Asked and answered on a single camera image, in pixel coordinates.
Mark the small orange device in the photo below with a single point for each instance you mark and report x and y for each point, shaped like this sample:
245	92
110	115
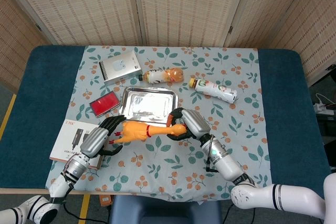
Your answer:
105	200

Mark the blue padded chair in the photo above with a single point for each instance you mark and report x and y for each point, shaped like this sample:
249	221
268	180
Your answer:
162	211

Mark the orange juice bottle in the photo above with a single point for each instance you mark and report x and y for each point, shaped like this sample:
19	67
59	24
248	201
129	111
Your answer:
162	75

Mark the orange rubber toy chicken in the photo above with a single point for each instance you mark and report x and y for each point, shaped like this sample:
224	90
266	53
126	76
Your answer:
136	130

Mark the white power strip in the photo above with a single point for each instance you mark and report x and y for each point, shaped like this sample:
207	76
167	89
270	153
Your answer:
324	109

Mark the white bottle yellow cap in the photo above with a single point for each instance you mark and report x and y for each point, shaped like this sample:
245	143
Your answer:
215	89

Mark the rectangular metal tray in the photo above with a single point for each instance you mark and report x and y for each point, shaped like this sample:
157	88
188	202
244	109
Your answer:
148	103

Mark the dark blue table cover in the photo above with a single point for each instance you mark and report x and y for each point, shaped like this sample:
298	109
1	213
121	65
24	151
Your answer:
288	90

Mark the woven bamboo folding screen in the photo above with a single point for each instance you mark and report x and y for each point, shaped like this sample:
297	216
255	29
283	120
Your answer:
183	6

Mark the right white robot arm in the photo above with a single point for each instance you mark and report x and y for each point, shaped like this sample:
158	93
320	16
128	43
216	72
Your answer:
228	161

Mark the silver earbuds box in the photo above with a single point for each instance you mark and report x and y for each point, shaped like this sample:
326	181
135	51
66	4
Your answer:
120	68

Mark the floral leaf print tablecloth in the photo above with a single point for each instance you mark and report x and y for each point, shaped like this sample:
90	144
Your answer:
157	176

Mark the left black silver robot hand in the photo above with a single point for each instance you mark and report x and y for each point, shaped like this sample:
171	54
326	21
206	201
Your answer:
93	142

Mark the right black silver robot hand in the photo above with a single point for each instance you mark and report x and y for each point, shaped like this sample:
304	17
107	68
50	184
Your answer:
197	124

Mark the red flat case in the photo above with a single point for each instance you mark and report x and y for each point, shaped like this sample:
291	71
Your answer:
105	104

